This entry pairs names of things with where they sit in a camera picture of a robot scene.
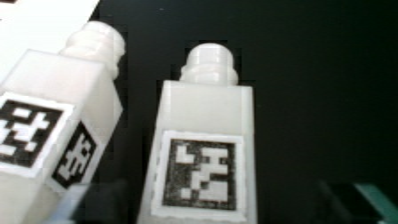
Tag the white leg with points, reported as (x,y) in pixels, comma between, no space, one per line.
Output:
(59,113)
(199,189)

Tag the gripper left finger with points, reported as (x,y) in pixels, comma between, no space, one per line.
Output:
(92,204)

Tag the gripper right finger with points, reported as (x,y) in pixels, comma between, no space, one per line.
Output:
(357,203)

